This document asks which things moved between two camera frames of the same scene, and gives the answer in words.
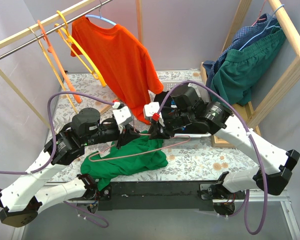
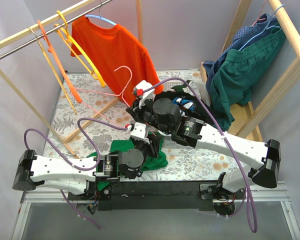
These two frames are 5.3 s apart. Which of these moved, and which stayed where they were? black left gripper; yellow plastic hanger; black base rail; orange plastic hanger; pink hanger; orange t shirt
Moved: black left gripper; pink hanger
Stayed: black base rail; orange t shirt; orange plastic hanger; yellow plastic hanger
